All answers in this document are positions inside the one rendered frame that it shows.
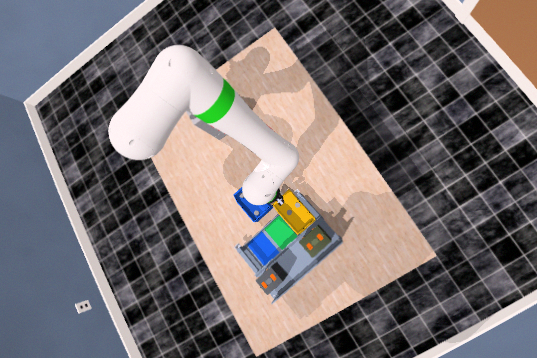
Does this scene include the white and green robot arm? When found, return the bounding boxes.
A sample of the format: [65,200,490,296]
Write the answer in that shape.
[109,45,299,205]

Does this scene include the yellow bin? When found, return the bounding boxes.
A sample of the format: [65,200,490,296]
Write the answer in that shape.
[273,191,315,234]

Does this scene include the blue bin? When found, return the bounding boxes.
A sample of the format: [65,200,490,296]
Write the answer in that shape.
[233,187,273,222]

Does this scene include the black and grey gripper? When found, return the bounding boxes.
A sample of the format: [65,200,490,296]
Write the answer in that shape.
[276,191,284,206]

